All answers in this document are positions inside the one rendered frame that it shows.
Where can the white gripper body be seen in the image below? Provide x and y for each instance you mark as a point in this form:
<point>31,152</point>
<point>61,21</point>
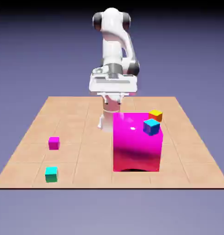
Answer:
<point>113,86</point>

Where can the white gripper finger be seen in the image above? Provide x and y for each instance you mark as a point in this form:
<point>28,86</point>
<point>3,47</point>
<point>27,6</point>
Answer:
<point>105,100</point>
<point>119,100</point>

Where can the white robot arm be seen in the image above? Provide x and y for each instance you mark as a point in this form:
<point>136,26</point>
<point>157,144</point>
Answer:
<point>111,36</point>

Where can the small orange cube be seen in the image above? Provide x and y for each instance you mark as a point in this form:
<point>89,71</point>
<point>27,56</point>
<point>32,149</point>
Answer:
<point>156,114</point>

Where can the small blue cube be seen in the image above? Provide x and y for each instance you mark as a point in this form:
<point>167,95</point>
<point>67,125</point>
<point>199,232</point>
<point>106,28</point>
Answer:
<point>151,127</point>

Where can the small magenta cube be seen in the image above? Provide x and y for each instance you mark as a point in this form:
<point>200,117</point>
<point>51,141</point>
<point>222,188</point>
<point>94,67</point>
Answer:
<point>54,143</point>

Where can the small teal cube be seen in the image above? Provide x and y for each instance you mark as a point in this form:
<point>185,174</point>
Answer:
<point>51,174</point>

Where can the large magenta box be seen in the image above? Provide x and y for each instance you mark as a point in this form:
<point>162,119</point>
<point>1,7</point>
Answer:
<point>135,146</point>

